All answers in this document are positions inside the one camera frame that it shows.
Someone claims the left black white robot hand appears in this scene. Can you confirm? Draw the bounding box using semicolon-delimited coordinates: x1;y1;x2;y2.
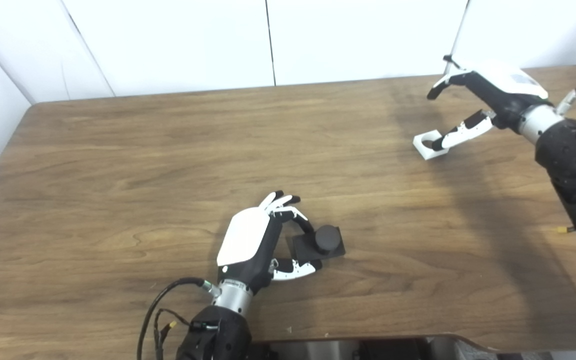
216;190;323;293

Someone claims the white square piece with hole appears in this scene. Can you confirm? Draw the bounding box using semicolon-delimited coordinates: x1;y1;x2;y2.
412;129;450;161

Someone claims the black peg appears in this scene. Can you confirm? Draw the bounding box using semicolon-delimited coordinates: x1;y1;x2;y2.
286;224;347;265

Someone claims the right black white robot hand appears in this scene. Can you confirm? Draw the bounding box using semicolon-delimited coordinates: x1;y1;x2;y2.
427;55;550;152

